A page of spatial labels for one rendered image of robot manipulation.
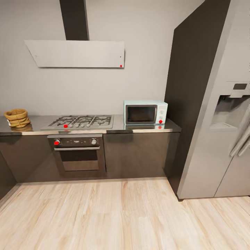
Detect popcorn bag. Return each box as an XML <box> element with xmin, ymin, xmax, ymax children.
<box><xmin>4</xmin><ymin>108</ymin><xmax>31</xmax><ymax>128</ymax></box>

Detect microwave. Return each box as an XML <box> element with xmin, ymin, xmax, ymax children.
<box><xmin>124</xmin><ymin>99</ymin><xmax>168</xmax><ymax>125</ymax></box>

